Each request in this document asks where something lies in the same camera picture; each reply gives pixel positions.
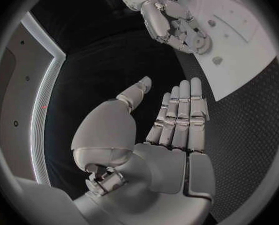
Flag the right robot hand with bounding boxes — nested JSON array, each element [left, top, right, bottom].
[[139, 0, 213, 56]]

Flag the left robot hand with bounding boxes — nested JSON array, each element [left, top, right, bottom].
[[70, 75, 217, 225]]

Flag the gear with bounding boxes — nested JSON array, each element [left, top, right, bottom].
[[192, 34, 213, 56]]

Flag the white task board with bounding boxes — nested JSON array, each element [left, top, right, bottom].
[[173, 0, 279, 102]]

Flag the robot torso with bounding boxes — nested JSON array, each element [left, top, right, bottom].
[[0, 11, 67, 187]]

